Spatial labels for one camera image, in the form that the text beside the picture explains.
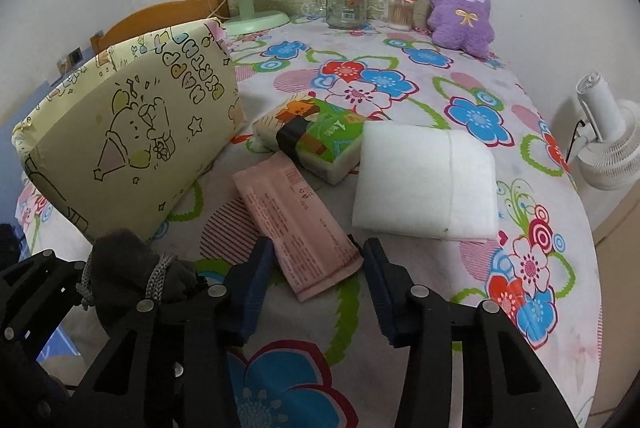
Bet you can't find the purple plush bunny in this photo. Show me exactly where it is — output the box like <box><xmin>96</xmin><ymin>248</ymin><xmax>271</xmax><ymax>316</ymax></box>
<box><xmin>425</xmin><ymin>0</ymin><xmax>497</xmax><ymax>60</ymax></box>

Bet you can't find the grey drawstring pouch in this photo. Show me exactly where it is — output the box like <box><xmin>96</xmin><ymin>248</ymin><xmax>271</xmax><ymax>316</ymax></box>
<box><xmin>80</xmin><ymin>228</ymin><xmax>211</xmax><ymax>344</ymax></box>

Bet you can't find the clear cotton swab container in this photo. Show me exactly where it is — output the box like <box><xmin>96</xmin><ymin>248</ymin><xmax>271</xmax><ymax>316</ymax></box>
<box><xmin>387</xmin><ymin>0</ymin><xmax>418</xmax><ymax>30</ymax></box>

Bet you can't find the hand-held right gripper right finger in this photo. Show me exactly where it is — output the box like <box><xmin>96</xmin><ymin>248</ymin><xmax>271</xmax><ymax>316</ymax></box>
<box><xmin>361</xmin><ymin>237</ymin><xmax>581</xmax><ymax>428</ymax></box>

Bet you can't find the yellow printed fabric box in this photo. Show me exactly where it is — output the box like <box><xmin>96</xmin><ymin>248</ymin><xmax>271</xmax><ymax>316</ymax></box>
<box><xmin>12</xmin><ymin>17</ymin><xmax>246</xmax><ymax>243</ymax></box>

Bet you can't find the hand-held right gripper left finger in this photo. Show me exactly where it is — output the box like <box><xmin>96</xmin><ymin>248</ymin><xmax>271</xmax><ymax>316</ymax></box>
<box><xmin>70</xmin><ymin>237</ymin><xmax>277</xmax><ymax>428</ymax></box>

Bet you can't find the white floor fan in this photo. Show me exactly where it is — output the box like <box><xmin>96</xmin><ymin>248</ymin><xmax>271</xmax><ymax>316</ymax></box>
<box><xmin>567</xmin><ymin>70</ymin><xmax>640</xmax><ymax>191</ymax></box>

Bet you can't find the wooden bed headboard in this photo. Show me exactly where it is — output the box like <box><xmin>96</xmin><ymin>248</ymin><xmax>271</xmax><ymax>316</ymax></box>
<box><xmin>90</xmin><ymin>0</ymin><xmax>232</xmax><ymax>54</ymax></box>

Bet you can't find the pink packet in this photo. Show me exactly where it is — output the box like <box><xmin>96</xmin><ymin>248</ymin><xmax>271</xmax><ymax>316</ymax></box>
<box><xmin>232</xmin><ymin>151</ymin><xmax>365</xmax><ymax>303</ymax></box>

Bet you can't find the green orange tissue pack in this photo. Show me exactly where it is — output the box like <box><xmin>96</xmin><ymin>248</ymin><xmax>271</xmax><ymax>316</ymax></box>
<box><xmin>250</xmin><ymin>93</ymin><xmax>365</xmax><ymax>185</ymax></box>

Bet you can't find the floral tablecloth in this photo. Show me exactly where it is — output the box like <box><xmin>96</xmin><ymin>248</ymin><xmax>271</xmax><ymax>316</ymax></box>
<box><xmin>15</xmin><ymin>10</ymin><xmax>603</xmax><ymax>428</ymax></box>

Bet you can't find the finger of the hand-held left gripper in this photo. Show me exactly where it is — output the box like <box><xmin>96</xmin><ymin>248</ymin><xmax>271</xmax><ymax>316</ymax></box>
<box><xmin>0</xmin><ymin>249</ymin><xmax>90</xmax><ymax>351</ymax></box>

